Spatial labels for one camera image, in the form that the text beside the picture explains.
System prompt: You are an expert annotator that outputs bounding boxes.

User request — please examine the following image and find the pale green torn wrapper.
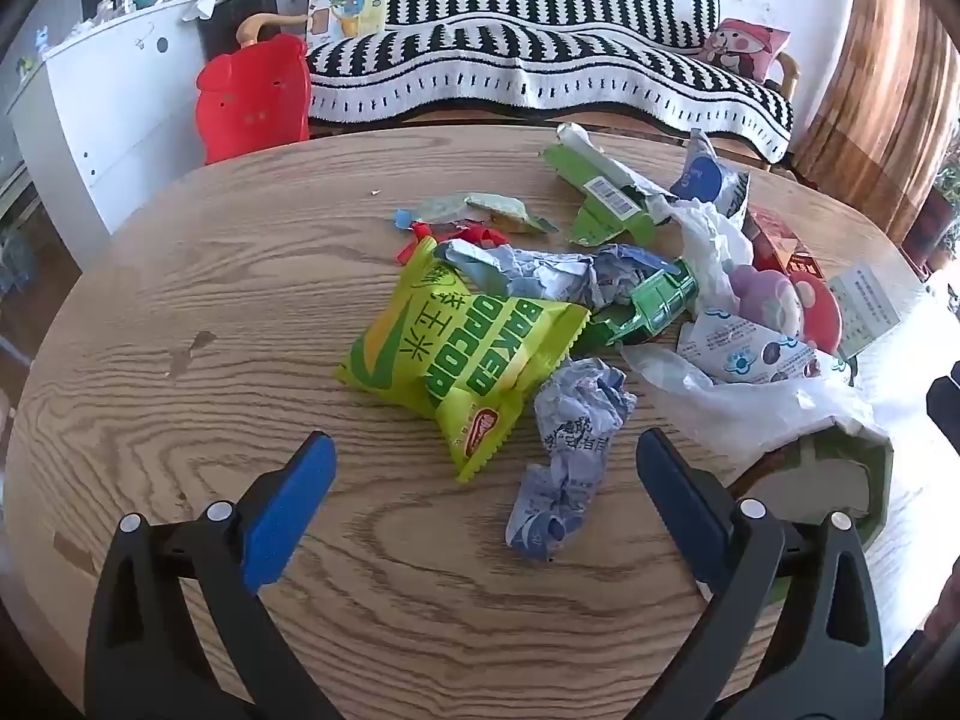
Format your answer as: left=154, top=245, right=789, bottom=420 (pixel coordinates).
left=416, top=195, right=560, bottom=233

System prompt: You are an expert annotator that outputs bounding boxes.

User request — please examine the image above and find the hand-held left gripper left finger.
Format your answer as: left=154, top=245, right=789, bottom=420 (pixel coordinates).
left=84, top=431, right=338, bottom=720

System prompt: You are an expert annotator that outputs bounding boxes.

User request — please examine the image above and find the green white paper bowl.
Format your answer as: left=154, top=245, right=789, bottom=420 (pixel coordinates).
left=724, top=427, right=895, bottom=548

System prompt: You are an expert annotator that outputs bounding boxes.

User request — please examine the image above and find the red box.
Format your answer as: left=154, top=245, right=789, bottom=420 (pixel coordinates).
left=746, top=206, right=826, bottom=278

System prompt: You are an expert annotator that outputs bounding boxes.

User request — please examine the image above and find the clear plastic bag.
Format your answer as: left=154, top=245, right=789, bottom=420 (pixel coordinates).
left=622, top=345, right=893, bottom=458

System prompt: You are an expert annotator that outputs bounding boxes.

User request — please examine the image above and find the white packet with blue print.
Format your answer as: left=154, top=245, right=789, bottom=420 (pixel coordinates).
left=677, top=313, right=856, bottom=387

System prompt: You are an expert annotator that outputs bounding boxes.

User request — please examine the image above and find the red wrapper strip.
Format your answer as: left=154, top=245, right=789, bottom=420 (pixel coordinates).
left=396, top=221, right=511, bottom=265

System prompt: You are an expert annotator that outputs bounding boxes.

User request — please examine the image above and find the colourful picture book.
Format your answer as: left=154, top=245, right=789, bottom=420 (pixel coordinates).
left=306, top=0, right=389, bottom=46

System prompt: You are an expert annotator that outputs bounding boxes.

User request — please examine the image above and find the white cabinet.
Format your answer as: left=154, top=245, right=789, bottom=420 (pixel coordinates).
left=7, top=0, right=218, bottom=237

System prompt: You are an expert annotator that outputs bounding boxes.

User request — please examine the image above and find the crumpled grey blue foil wrapper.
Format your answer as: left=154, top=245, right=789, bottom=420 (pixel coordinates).
left=435, top=240, right=676, bottom=312

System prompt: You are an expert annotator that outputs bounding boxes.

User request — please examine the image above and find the blue white snack packet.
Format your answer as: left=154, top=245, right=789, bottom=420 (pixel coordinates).
left=670, top=127, right=751, bottom=230

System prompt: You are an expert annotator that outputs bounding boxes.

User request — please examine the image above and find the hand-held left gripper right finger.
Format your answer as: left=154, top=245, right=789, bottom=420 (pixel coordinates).
left=622, top=427, right=886, bottom=720

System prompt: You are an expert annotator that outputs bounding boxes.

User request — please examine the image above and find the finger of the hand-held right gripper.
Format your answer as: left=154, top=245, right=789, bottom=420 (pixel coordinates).
left=926, top=360, right=960, bottom=458

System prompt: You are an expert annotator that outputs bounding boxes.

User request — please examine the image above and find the black box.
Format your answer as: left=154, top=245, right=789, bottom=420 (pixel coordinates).
left=196, top=0, right=280, bottom=65

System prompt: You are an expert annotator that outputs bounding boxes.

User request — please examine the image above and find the white crumpled plastic bag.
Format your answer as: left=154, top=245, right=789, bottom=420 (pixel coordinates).
left=660, top=199, right=755, bottom=316

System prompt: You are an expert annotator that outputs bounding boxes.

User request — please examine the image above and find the black white striped blanket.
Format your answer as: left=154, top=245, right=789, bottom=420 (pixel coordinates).
left=306, top=0, right=796, bottom=158

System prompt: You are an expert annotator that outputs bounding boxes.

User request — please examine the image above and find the flattened green carton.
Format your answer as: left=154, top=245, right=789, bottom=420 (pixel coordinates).
left=541, top=122, right=676, bottom=248

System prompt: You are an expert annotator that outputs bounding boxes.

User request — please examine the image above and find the potted plant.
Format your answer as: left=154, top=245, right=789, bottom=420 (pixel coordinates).
left=904, top=157, right=960, bottom=271

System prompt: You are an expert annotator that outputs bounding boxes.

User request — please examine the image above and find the white paper leaflet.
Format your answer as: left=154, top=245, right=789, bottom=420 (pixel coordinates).
left=829, top=262, right=901, bottom=361

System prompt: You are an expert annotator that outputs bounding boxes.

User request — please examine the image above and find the red plastic chair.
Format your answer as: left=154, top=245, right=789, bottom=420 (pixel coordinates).
left=195, top=34, right=312, bottom=166

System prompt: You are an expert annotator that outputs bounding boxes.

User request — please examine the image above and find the crumpled blue white paper wrapper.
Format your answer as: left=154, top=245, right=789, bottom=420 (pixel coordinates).
left=504, top=358, right=637, bottom=563

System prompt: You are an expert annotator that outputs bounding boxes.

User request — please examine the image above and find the green popcorn bag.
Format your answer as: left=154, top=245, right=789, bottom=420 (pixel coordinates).
left=334, top=236, right=593, bottom=485

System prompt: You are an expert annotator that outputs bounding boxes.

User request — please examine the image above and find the pink red toy figure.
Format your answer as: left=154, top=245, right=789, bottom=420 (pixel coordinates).
left=727, top=264, right=845, bottom=353

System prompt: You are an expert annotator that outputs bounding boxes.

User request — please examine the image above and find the pink printed cushion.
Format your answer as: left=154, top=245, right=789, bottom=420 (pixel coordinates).
left=694, top=17, right=792, bottom=83

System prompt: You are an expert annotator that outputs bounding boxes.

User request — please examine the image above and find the wooden sofa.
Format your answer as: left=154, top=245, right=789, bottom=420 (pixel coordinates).
left=238, top=13, right=803, bottom=170

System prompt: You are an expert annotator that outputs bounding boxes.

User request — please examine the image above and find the brown curtain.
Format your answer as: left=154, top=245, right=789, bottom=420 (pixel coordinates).
left=795, top=0, right=960, bottom=241

